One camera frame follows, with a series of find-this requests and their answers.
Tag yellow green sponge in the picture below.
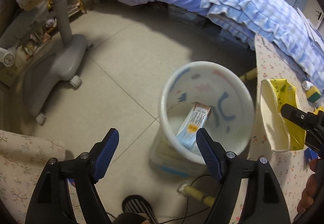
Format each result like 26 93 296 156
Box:
306 86 321 103

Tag yellow paper box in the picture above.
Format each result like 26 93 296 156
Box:
260 79 306 153

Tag white yogurt bottle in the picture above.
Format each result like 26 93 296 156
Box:
302 80 314 91

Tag light blue medicine box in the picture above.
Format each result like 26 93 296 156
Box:
176 102 211 151

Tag yellow snack wrapper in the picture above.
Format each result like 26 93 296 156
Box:
314 106 324 115

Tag dark blue carton box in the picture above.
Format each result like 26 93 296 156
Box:
304 148 318 161

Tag white patterned trash bin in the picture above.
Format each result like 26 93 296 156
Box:
159 61 254 164

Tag person right hand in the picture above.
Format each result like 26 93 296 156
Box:
297 159 318 214

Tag floral fabric seat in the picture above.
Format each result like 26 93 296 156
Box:
1 130 75 223

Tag striped slipper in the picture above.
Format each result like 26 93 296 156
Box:
122 195 158 223

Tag folded blue bed sheets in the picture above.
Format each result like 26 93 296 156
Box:
297 8 324 50

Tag blue plaid ruffled blanket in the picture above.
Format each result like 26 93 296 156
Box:
200 0 323 91

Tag grey rolling chair stand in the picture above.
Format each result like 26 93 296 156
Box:
1 0 91 125

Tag white door with handle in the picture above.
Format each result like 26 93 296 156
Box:
303 0 323 29

